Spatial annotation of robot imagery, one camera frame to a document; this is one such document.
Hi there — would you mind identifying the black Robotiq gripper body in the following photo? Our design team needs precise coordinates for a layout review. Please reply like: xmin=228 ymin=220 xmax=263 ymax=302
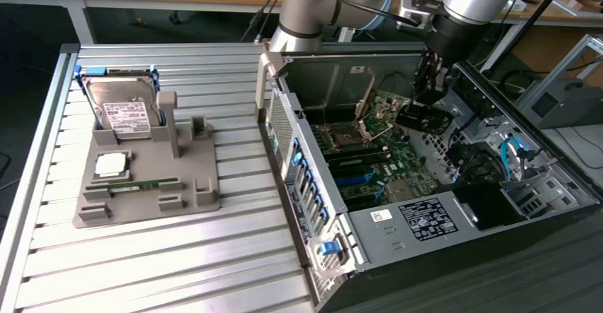
xmin=426 ymin=14 xmax=476 ymax=66

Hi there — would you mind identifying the Nvidia Quadro graphics card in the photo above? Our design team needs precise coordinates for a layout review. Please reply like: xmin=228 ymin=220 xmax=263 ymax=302
xmin=353 ymin=75 xmax=458 ymax=134

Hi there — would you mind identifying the metal socket cover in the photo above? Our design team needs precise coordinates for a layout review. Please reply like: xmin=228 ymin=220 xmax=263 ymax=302
xmin=357 ymin=113 xmax=395 ymax=141

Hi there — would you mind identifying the black stand pole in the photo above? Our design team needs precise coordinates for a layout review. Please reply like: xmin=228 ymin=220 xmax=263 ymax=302
xmin=479 ymin=0 xmax=579 ymax=73

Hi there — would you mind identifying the CPU socket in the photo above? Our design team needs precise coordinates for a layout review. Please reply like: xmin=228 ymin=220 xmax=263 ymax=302
xmin=328 ymin=122 xmax=367 ymax=148

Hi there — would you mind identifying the green motherboard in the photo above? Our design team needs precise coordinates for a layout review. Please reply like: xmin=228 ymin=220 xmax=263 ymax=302
xmin=308 ymin=110 xmax=456 ymax=203

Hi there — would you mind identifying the grey desktop computer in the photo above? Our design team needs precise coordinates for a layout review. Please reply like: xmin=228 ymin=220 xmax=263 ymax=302
xmin=515 ymin=76 xmax=603 ymax=130

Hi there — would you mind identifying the blue expansion slot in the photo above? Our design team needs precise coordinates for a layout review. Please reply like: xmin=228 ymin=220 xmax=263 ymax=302
xmin=336 ymin=171 xmax=376 ymax=189

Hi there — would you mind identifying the silver chipset heatsink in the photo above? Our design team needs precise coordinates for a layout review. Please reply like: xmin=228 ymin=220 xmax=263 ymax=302
xmin=387 ymin=179 xmax=416 ymax=201

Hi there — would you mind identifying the grey metal disk bay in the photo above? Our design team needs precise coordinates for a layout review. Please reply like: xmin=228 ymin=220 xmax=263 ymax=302
xmin=499 ymin=170 xmax=583 ymax=220

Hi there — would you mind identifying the grey power supply unit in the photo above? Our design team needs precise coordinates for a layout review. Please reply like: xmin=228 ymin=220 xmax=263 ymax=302
xmin=348 ymin=196 xmax=476 ymax=263

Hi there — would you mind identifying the black open PC case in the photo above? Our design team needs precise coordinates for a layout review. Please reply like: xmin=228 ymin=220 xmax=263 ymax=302
xmin=255 ymin=42 xmax=603 ymax=313

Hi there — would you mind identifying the hard disk in blue caddy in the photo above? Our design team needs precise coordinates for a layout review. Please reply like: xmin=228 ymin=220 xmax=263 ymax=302
xmin=73 ymin=64 xmax=165 ymax=141

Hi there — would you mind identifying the green RAM stick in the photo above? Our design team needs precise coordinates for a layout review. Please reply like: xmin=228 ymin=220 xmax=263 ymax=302
xmin=107 ymin=181 xmax=161 ymax=191

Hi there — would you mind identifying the grey printed parts rack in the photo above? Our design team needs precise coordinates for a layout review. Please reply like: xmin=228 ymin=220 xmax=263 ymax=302
xmin=72 ymin=90 xmax=223 ymax=229

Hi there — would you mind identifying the silver CPU chip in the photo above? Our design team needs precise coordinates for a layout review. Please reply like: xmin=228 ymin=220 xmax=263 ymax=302
xmin=93 ymin=153 xmax=129 ymax=179

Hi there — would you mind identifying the black camera cable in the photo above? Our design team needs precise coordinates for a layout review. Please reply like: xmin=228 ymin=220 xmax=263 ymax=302
xmin=335 ymin=0 xmax=420 ymax=28

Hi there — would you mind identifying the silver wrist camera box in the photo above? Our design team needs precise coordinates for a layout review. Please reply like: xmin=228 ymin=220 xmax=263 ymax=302
xmin=395 ymin=0 xmax=434 ymax=30

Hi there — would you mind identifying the black disk cable bundle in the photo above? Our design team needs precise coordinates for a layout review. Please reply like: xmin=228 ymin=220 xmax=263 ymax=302
xmin=444 ymin=142 xmax=502 ymax=183

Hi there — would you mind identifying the blue disk wire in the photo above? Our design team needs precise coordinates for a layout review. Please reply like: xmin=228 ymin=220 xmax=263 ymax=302
xmin=499 ymin=134 xmax=530 ymax=182

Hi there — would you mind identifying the aluminium profile frame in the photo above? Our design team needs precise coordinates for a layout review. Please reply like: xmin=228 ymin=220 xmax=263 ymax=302
xmin=555 ymin=33 xmax=603 ymax=81

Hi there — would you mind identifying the grey flat wire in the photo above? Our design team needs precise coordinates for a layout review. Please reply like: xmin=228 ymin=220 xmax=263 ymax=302
xmin=502 ymin=171 xmax=554 ymax=190

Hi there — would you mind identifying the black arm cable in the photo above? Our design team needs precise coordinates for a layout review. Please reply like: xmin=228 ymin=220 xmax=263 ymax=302
xmin=239 ymin=0 xmax=287 ymax=44

